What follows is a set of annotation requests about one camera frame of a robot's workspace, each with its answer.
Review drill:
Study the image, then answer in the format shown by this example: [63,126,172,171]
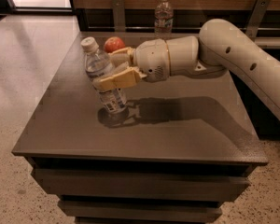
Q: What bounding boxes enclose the grey metal bracket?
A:
[245,0,271,40]
[111,0,126,32]

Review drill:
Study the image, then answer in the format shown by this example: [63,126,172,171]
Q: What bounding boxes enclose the red orange apple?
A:
[104,36,125,53]

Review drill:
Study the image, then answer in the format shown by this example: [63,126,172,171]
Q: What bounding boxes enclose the lower grey drawer front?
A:
[58,201,222,223]

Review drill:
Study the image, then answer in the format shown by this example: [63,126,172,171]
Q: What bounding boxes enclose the left grey metal bracket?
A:
[111,0,126,32]

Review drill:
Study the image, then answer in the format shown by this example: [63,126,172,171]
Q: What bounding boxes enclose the grey drawer cabinet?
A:
[13,43,267,224]

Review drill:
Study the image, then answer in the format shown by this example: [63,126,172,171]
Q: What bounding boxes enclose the right grey metal bracket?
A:
[245,0,271,40]

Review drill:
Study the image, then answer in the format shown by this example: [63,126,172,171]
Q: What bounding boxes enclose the blue label plastic bottle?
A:
[80,36,127,114]

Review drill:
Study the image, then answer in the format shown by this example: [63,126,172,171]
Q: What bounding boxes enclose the upper grey drawer front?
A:
[34,169,249,202]

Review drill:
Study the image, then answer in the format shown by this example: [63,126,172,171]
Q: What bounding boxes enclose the clear upright water bottle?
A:
[154,0,174,39]

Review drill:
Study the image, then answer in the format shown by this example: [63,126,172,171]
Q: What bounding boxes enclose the grey drawer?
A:
[34,169,249,202]
[58,201,222,223]

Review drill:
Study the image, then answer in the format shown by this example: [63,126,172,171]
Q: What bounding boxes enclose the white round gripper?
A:
[92,39,170,91]

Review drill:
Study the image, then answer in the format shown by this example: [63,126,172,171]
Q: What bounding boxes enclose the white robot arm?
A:
[94,19,280,120]

